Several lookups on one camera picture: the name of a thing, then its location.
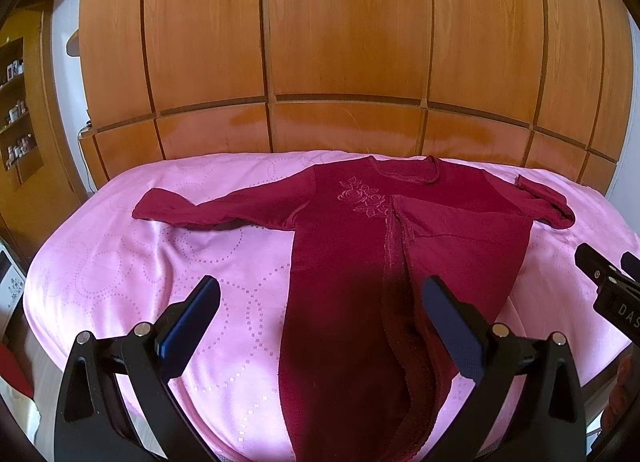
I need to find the dark red long-sleeved garment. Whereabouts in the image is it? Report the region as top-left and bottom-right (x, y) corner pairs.
(132, 157), (575, 461)

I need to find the right hand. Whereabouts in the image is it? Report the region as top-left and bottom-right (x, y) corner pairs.
(600, 355), (634, 433)

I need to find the red object on floor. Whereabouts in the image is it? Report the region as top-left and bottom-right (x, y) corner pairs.
(0, 343), (34, 399)

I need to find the pink dotted bedspread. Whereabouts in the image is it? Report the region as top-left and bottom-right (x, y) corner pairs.
(24, 151), (639, 461)

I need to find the white patterned box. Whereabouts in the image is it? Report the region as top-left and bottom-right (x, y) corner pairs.
(0, 240), (26, 339)

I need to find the wooden panelled wardrobe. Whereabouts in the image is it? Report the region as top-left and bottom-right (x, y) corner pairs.
(79, 0), (634, 191)

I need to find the wooden shelf with small items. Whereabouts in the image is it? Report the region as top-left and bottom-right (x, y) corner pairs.
(0, 0), (87, 264)

